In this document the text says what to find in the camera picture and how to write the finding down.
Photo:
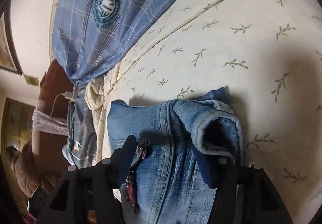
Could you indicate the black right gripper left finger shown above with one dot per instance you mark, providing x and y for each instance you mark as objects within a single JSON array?
[{"x": 80, "y": 190}]

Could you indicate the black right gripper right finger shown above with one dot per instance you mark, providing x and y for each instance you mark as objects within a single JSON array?
[{"x": 243, "y": 194}]

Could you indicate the blue denim jeans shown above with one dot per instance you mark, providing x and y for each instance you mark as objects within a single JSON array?
[{"x": 179, "y": 145}]

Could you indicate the grey patterned blanket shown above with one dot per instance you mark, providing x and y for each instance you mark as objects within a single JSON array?
[{"x": 81, "y": 146}]

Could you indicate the brown wooden headboard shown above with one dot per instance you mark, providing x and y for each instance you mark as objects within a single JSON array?
[{"x": 47, "y": 147}]

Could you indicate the dark wooden cabinet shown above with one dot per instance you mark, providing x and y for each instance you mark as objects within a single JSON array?
[{"x": 16, "y": 124}]

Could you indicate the cream leaf-print bedsheet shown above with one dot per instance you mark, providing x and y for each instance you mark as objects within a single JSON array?
[{"x": 266, "y": 53}]

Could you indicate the pinkish towel on rail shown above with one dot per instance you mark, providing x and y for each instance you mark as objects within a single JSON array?
[{"x": 48, "y": 124}]

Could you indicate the white charger with cable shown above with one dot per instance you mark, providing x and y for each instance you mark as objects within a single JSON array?
[{"x": 67, "y": 95}]

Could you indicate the small wall switch plate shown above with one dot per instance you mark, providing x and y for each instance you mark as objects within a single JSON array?
[{"x": 31, "y": 80}]

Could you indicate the framed wall map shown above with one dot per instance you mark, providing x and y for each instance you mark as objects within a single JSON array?
[{"x": 9, "y": 57}]

